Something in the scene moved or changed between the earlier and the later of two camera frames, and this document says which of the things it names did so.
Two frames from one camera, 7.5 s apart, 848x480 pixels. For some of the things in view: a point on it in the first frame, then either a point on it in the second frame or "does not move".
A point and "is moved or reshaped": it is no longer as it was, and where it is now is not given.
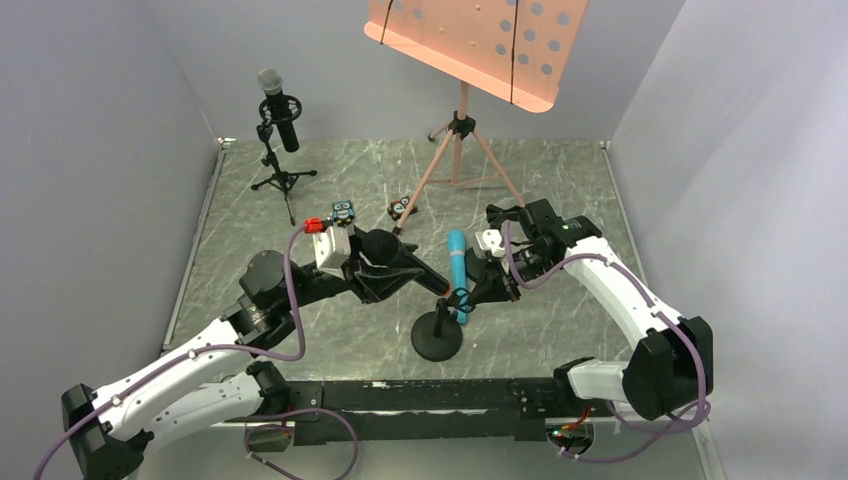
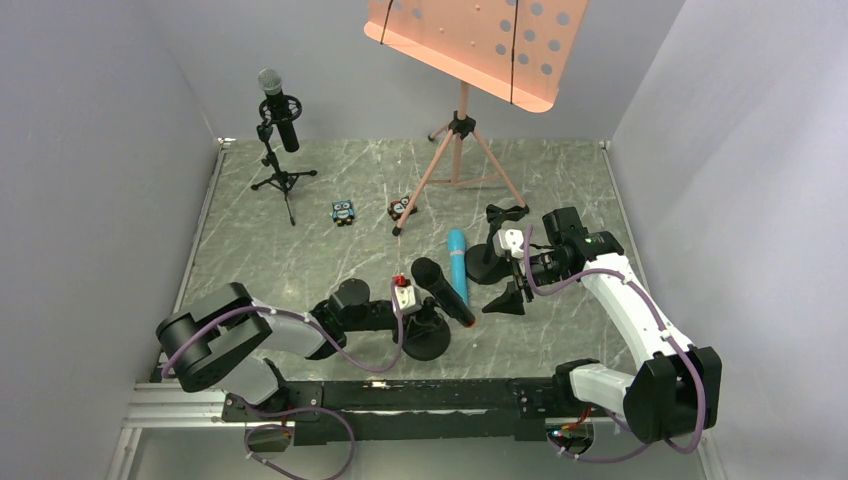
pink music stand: [515, 48] does not move
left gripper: [361, 275] to [419, 315]
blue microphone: [457, 249] does not move
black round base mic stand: [496, 216] does not move
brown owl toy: [397, 208] does not move
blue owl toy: [342, 212] does not move
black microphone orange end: [383, 247] to [429, 275]
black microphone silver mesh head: [270, 82] does not move
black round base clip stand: [437, 335] is moved or reshaped
